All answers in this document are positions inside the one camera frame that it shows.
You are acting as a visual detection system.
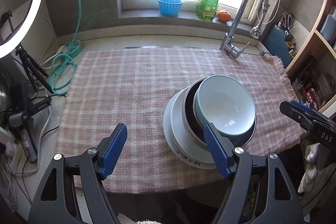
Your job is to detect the pink blossom pattern plate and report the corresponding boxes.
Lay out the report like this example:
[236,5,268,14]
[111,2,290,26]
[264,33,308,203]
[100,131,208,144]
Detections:
[170,93,210,159]

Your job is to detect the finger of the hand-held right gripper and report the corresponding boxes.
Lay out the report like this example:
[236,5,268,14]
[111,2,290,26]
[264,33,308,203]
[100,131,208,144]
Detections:
[289,100,331,119]
[279,101,318,127]

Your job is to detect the thick white cable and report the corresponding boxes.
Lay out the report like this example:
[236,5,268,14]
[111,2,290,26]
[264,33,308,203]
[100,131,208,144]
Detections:
[35,109,51,140]

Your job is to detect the blue ribbed cup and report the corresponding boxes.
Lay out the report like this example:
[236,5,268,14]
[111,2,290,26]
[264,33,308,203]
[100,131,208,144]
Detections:
[158,0,184,17]

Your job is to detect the dark blue utensil holder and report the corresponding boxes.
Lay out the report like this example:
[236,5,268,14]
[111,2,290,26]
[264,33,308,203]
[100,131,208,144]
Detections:
[262,25,297,62]

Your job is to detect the black tripod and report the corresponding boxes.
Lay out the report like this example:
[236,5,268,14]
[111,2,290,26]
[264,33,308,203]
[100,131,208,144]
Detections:
[14,46,54,94]

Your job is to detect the teal green cable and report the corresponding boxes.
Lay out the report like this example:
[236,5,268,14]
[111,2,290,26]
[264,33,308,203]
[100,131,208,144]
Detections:
[48,0,82,95]

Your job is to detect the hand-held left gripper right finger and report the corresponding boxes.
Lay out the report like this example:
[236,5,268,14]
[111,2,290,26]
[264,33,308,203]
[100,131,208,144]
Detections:
[203,123,303,224]

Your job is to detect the orange fruit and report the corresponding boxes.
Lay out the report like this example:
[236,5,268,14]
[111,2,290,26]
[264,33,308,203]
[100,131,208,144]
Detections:
[217,10,231,22]

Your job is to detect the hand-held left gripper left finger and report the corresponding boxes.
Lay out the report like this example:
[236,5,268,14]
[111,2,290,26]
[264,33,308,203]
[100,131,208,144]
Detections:
[28,123,128,224]

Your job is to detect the round teal power strip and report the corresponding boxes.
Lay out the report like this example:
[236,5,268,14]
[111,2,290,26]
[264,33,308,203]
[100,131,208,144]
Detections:
[64,40,83,58]

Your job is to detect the large steel bowl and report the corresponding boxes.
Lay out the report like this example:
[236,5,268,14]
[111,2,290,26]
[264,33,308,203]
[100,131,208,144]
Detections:
[182,76,257,149]

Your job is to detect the large rose pattern plate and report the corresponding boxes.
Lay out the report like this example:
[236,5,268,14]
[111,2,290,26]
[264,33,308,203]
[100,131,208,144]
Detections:
[163,89,226,170]

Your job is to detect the white cable bundle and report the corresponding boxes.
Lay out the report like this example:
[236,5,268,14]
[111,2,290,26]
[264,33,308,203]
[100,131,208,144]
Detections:
[0,156,16,209]

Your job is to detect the white power strip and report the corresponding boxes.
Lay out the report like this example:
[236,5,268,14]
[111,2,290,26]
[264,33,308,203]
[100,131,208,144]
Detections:
[0,132,19,161]

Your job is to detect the pink plaid cloth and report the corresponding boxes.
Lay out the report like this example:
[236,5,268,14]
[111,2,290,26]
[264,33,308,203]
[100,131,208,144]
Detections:
[55,48,305,194]

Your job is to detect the black handled scissors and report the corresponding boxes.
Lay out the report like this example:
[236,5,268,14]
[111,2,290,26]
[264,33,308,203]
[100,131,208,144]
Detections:
[282,12,294,30]

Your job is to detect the black grey handheld device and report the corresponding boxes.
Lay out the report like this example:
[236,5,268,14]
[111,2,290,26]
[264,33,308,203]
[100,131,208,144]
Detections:
[7,82,52,164]

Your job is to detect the thin white cable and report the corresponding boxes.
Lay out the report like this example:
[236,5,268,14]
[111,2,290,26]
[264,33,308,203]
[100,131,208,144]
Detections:
[39,14,66,69]

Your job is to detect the person's right hand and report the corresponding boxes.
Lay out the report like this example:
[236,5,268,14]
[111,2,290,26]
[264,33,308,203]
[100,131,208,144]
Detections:
[297,143,330,194]

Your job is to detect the red box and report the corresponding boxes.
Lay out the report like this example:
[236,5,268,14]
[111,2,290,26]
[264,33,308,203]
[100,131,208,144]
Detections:
[306,88,324,109]

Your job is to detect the wooden shelf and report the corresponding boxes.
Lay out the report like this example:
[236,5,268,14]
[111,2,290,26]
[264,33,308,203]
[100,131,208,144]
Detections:
[285,0,336,119]

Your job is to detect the steel faucet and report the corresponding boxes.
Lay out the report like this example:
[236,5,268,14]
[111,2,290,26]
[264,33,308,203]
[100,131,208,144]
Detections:
[219,0,271,59]

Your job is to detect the black phone holder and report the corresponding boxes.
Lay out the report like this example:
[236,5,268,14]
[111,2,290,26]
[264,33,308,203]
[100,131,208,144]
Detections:
[0,11,15,33]

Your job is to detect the light blue ceramic bowl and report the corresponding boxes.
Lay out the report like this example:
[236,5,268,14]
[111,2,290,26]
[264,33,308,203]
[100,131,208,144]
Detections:
[193,75,256,136]

